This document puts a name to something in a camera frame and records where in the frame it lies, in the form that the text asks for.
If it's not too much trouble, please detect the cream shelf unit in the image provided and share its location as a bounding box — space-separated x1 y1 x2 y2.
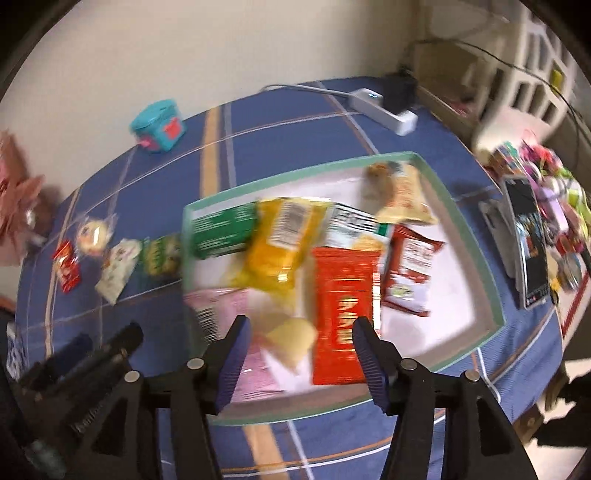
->
413 0 578 153

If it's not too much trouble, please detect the dark red and white packet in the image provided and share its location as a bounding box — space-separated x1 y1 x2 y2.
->
381 224 446 318

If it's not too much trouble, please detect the small red snack packet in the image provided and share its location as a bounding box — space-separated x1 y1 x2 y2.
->
51 240 84 294

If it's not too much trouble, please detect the clear round cracker packet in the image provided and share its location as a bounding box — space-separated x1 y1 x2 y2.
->
74 215 116 257

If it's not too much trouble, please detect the colourful trinket pile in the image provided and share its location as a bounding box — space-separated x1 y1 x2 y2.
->
489 131 591 296

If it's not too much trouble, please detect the white packet with orange print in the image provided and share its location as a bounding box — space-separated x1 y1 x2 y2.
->
95 237 144 305

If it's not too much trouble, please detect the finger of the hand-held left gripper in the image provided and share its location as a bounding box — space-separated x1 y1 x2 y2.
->
55 322 144 393
18 333 93 385

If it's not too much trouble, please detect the white and green chip packet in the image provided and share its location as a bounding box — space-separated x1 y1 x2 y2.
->
323 203 398 252

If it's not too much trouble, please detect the blue plaid cloth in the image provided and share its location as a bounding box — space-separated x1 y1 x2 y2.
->
14 76 566 480

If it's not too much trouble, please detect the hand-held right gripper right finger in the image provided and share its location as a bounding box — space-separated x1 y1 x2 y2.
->
353 316 539 480

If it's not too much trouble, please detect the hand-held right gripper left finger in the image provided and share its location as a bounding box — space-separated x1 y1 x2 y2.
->
78 315 252 480

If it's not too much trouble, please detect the blue and white packet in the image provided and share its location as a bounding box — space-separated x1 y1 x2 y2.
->
4 323 26 381

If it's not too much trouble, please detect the teal cube box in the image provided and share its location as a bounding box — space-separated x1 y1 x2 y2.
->
129 98 187 154

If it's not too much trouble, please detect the white phone stand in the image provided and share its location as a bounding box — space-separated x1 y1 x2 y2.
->
478 198 522 291

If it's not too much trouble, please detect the yellow snack packet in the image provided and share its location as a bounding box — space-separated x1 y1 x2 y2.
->
228 198 333 291

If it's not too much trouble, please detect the pale yellow pastry packet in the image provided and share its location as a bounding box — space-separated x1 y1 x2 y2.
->
261 316 319 370

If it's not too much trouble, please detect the black power adapter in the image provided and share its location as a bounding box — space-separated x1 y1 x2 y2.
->
383 74 421 114

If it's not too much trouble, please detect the white cable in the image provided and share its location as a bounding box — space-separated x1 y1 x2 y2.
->
261 83 356 100

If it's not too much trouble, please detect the green snack box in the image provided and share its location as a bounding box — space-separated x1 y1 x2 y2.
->
189 202 259 260

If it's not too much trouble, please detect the white tray with green rim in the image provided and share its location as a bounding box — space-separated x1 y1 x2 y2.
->
181 151 506 425

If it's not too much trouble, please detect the black cable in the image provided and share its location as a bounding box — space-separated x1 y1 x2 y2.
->
413 39 591 153

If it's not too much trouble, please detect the white power strip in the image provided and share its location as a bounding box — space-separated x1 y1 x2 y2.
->
348 88 419 136

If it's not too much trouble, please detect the pink snack packet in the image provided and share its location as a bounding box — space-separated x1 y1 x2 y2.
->
185 287 287 398

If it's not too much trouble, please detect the cream snack packet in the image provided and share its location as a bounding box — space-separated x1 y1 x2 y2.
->
362 159 439 227

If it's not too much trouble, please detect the green round cookie packet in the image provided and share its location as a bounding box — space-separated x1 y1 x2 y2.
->
139 233 185 280

